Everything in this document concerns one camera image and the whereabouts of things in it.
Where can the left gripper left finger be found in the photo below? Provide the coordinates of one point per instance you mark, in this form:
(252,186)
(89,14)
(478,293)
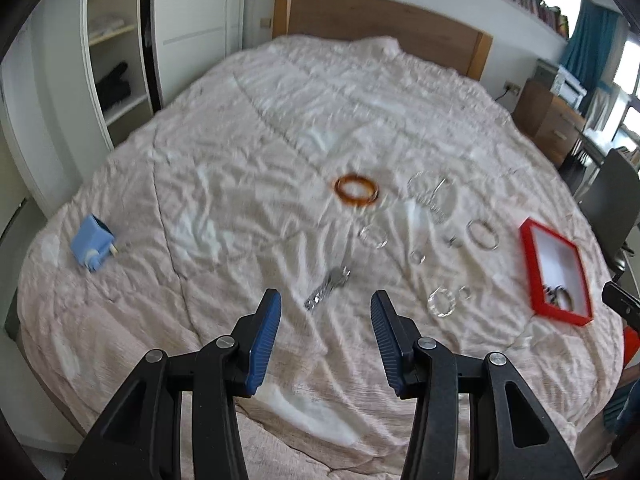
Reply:
(137,436)

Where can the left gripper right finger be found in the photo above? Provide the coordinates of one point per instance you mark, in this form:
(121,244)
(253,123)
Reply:
(512,436)

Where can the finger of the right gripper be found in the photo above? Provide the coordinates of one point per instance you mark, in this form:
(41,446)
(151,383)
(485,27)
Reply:
(622,303)

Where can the dark horn bangle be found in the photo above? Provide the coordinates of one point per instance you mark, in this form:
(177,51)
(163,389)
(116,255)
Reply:
(559,297)

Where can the silver bangle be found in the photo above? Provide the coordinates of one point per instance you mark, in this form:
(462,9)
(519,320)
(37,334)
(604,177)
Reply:
(483,234)

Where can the silver watch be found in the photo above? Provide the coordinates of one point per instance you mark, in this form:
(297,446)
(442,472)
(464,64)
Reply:
(336,278)

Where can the amber bangle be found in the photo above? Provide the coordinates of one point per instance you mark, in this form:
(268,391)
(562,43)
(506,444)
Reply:
(356,190)

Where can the red jewelry box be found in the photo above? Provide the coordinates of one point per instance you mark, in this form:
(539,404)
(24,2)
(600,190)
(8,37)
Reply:
(552,260)

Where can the dark office chair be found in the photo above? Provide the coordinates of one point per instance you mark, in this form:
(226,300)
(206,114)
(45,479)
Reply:
(611,206)

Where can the wooden dresser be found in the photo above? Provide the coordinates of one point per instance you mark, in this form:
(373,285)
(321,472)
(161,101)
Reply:
(548,121)

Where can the blue charger plug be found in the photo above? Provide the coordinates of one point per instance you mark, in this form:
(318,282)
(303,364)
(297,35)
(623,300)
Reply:
(93,243)

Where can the white printer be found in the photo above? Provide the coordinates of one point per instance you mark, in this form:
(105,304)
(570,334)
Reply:
(559,81)

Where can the teal curtain right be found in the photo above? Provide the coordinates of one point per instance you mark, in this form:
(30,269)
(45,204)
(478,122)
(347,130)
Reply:
(592,49)

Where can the wooden headboard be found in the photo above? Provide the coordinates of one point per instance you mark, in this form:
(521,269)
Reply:
(424,34)

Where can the white wardrobe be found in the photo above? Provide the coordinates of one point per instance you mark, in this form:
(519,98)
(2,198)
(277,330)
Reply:
(56,51)

